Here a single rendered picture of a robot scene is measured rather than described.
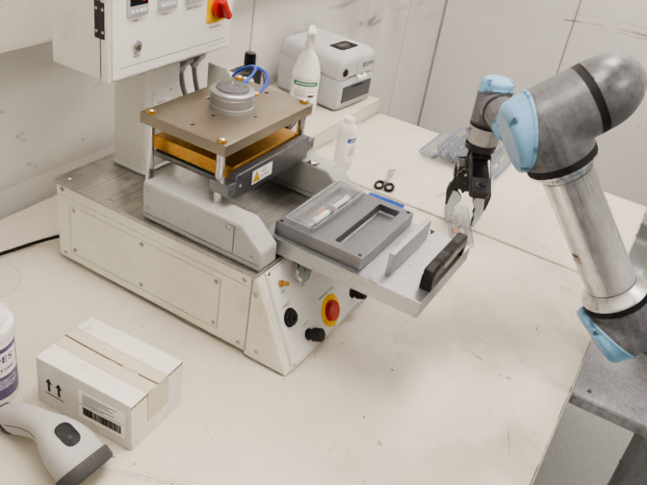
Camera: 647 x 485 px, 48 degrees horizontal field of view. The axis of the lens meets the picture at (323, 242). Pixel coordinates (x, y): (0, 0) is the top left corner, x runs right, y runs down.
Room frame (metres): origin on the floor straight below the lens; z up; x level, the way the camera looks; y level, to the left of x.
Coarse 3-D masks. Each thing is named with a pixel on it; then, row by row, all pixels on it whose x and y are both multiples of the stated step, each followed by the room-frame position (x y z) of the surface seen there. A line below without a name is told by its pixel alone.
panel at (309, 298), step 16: (272, 272) 1.00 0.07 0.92; (288, 272) 1.03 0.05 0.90; (272, 288) 0.99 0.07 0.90; (288, 288) 1.02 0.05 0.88; (304, 288) 1.06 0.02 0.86; (320, 288) 1.09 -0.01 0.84; (336, 288) 1.13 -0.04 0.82; (288, 304) 1.00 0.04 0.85; (304, 304) 1.04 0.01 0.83; (320, 304) 1.07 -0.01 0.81; (352, 304) 1.16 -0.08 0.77; (304, 320) 1.02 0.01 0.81; (320, 320) 1.06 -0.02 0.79; (336, 320) 1.10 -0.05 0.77; (288, 336) 0.97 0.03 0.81; (304, 336) 1.01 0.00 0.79; (288, 352) 0.96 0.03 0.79; (304, 352) 0.99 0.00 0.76
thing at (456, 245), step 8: (456, 240) 1.05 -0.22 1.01; (464, 240) 1.06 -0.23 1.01; (448, 248) 1.02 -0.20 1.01; (456, 248) 1.03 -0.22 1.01; (464, 248) 1.07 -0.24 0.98; (440, 256) 0.99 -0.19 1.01; (448, 256) 1.00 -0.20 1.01; (432, 264) 0.97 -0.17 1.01; (440, 264) 0.97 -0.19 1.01; (448, 264) 1.00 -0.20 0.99; (424, 272) 0.95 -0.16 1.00; (432, 272) 0.95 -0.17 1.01; (440, 272) 0.97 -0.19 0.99; (424, 280) 0.95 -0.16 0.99; (432, 280) 0.94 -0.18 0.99; (424, 288) 0.95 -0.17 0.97
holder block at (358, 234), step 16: (352, 208) 1.13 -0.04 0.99; (368, 208) 1.14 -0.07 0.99; (384, 208) 1.16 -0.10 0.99; (400, 208) 1.16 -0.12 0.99; (288, 224) 1.03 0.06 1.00; (336, 224) 1.06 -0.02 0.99; (352, 224) 1.07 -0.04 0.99; (368, 224) 1.11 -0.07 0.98; (384, 224) 1.11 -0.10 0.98; (400, 224) 1.10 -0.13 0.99; (304, 240) 1.01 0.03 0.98; (320, 240) 1.00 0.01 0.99; (336, 240) 1.02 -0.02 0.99; (352, 240) 1.05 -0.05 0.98; (368, 240) 1.05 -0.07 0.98; (384, 240) 1.04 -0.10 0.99; (336, 256) 0.99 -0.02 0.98; (352, 256) 0.98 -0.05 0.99; (368, 256) 0.99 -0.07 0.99
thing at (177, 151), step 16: (160, 144) 1.14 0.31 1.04; (176, 144) 1.13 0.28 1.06; (192, 144) 1.14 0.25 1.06; (256, 144) 1.18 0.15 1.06; (272, 144) 1.19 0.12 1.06; (176, 160) 1.13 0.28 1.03; (192, 160) 1.11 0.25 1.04; (208, 160) 1.10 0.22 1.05; (240, 160) 1.11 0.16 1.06; (208, 176) 1.10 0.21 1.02; (224, 176) 1.08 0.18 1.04
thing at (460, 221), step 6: (456, 210) 1.61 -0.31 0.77; (462, 210) 1.62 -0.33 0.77; (468, 210) 1.62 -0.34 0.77; (456, 216) 1.58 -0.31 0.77; (462, 216) 1.59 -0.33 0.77; (468, 216) 1.59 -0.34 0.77; (450, 222) 1.54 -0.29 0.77; (456, 222) 1.55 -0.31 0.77; (462, 222) 1.55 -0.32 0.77; (468, 222) 1.56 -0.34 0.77; (450, 228) 1.51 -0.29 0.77; (456, 228) 1.52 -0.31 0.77; (462, 228) 1.53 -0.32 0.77; (468, 228) 1.53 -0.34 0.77; (468, 234) 1.50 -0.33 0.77; (468, 240) 1.48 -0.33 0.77
